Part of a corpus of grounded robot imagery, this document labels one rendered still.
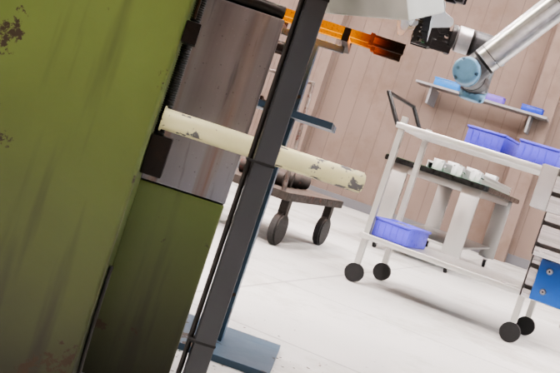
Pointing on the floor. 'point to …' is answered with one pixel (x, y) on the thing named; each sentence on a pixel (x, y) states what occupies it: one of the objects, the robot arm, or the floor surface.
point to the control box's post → (206, 327)
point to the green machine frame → (77, 130)
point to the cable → (236, 191)
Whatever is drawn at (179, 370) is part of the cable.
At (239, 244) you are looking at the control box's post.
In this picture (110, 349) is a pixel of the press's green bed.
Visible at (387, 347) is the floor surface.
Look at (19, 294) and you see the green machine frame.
